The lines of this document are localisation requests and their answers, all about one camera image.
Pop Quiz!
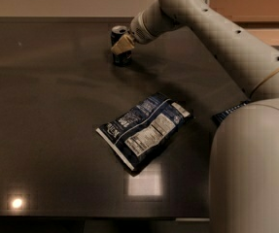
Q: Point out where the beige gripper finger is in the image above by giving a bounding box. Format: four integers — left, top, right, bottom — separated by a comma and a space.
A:
111, 33, 135, 55

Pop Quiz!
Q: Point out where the small blue snack packet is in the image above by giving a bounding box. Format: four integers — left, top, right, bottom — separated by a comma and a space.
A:
211, 101, 249, 126

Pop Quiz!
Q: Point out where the blue pepsi can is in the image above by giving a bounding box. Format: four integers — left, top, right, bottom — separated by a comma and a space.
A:
111, 25, 131, 66

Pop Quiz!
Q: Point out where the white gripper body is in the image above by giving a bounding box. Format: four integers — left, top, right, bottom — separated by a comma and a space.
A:
130, 19, 150, 45

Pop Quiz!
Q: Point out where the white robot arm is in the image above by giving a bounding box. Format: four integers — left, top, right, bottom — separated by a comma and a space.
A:
112, 0, 279, 233

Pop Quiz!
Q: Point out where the blue chip bag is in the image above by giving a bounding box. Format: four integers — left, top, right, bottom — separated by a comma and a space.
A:
96, 92, 193, 171

